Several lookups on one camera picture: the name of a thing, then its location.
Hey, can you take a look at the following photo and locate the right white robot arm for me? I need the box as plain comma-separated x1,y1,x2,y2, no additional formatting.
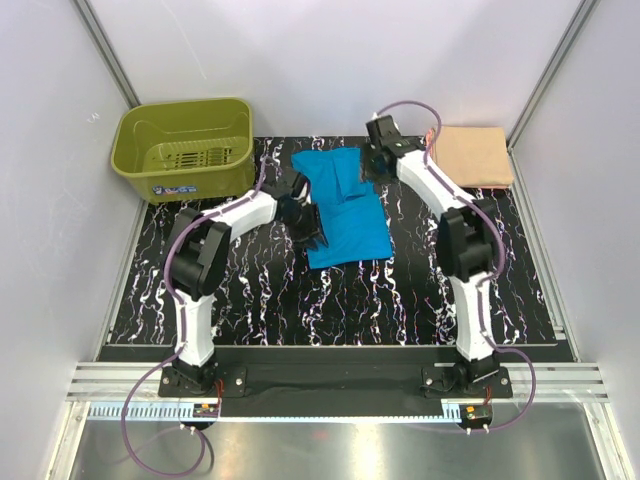
361,140,505,397

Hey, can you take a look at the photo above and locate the aluminium frame rail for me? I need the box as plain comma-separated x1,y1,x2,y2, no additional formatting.
67,362,608,402

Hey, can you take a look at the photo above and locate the folded peach t shirt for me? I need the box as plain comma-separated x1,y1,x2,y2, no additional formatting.
425,126,514,189

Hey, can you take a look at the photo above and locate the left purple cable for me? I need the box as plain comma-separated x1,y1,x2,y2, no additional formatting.
121,157,281,475

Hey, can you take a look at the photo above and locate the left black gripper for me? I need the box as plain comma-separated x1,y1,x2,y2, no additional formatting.
279,202,328,252

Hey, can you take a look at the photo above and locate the olive green plastic basket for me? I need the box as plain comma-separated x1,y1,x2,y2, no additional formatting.
111,98,255,205

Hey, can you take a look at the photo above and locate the blue t shirt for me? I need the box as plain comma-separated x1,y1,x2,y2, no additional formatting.
292,147,393,269

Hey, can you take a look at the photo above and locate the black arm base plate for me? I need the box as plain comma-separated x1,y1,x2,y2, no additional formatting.
158,361,513,400

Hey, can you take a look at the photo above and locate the purple cable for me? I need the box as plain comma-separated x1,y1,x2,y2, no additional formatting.
121,157,281,475
375,100,537,434

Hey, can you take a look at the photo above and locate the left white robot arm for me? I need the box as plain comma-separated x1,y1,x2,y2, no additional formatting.
164,182,328,396

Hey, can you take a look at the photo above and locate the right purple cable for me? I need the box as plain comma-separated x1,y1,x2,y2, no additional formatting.
375,100,537,434

